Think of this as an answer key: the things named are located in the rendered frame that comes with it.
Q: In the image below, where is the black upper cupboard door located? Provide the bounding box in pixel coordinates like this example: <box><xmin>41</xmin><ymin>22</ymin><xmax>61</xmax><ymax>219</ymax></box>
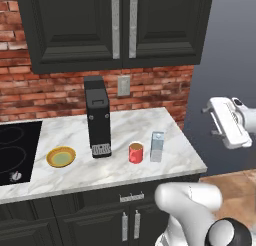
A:
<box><xmin>122</xmin><ymin>0</ymin><xmax>215</xmax><ymax>70</ymax></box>
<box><xmin>15</xmin><ymin>0</ymin><xmax>124</xmax><ymax>75</ymax></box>

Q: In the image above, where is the grey wall outlet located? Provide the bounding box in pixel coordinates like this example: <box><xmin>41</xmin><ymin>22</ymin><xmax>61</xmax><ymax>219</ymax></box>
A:
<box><xmin>116</xmin><ymin>75</ymin><xmax>132</xmax><ymax>98</ymax></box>

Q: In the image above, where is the black lower cupboard run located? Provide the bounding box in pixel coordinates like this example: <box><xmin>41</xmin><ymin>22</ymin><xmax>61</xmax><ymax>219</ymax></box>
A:
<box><xmin>0</xmin><ymin>197</ymin><xmax>60</xmax><ymax>246</ymax></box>

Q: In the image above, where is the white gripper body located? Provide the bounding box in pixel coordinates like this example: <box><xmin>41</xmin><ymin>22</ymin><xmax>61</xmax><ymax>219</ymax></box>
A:
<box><xmin>205</xmin><ymin>96</ymin><xmax>254</xmax><ymax>150</ymax></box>

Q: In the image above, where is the red coffee mug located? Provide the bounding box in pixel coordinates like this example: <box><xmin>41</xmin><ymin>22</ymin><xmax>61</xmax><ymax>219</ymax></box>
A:
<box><xmin>128</xmin><ymin>141</ymin><xmax>145</xmax><ymax>165</ymax></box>

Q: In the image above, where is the black drawer front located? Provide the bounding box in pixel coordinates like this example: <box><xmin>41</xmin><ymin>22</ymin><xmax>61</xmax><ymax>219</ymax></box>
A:
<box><xmin>77</xmin><ymin>185</ymin><xmax>158</xmax><ymax>214</ymax></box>

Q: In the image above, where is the yellow saucer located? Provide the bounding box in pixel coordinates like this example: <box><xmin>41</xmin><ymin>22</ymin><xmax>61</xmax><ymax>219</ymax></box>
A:
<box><xmin>45</xmin><ymin>145</ymin><xmax>77</xmax><ymax>169</ymax></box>

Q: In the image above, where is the long silver cupboard handle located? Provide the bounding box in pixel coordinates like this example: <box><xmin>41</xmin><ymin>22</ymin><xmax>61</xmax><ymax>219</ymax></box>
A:
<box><xmin>128</xmin><ymin>0</ymin><xmax>139</xmax><ymax>60</ymax></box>
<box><xmin>111</xmin><ymin>0</ymin><xmax>121</xmax><ymax>60</ymax></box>

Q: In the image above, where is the black hob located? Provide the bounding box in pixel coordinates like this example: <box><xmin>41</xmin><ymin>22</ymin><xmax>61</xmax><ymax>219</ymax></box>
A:
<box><xmin>0</xmin><ymin>120</ymin><xmax>44</xmax><ymax>187</ymax></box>

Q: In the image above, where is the grey-blue milk carton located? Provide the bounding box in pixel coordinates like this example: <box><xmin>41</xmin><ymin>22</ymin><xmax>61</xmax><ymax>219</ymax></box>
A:
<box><xmin>149</xmin><ymin>130</ymin><xmax>165</xmax><ymax>163</ymax></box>

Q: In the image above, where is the black lower cupboard door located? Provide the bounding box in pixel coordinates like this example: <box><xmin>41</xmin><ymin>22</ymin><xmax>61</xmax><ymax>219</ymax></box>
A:
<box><xmin>129</xmin><ymin>203</ymin><xmax>170</xmax><ymax>246</ymax></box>
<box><xmin>57</xmin><ymin>207</ymin><xmax>132</xmax><ymax>246</ymax></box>

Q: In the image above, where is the short silver cupboard handle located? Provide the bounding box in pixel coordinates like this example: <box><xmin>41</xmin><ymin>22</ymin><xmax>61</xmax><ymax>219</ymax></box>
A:
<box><xmin>121</xmin><ymin>212</ymin><xmax>129</xmax><ymax>242</ymax></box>
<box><xmin>133</xmin><ymin>209</ymin><xmax>142</xmax><ymax>240</ymax></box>

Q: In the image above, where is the black cupboard door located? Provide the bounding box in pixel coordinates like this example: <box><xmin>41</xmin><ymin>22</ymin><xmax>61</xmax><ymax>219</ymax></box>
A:
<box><xmin>122</xmin><ymin>0</ymin><xmax>215</xmax><ymax>70</ymax></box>
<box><xmin>57</xmin><ymin>207</ymin><xmax>132</xmax><ymax>246</ymax></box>
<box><xmin>129</xmin><ymin>203</ymin><xmax>170</xmax><ymax>246</ymax></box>
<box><xmin>15</xmin><ymin>0</ymin><xmax>124</xmax><ymax>75</ymax></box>

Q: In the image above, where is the black coffee machine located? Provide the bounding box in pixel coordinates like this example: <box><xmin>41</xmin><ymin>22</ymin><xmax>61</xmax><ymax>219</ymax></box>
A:
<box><xmin>83</xmin><ymin>75</ymin><xmax>113</xmax><ymax>159</ymax></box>

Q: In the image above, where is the silver drawer handle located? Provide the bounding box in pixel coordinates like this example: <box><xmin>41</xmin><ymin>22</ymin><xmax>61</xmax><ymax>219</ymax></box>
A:
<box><xmin>118</xmin><ymin>191</ymin><xmax>146</xmax><ymax>204</ymax></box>

